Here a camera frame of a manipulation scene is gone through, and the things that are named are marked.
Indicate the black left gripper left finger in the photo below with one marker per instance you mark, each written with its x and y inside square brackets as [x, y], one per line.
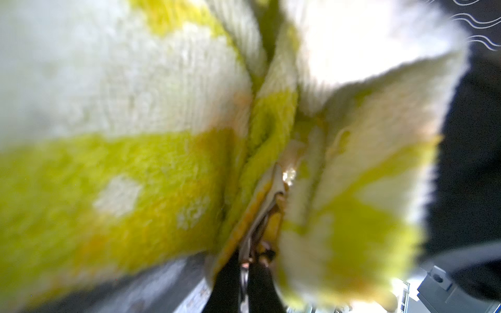
[226, 293]

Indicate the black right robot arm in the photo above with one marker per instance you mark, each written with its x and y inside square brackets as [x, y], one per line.
[463, 216]

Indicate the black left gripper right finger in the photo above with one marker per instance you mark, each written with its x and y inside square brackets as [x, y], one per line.
[261, 292]

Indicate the yellow green white towel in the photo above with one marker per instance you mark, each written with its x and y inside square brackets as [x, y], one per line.
[134, 133]

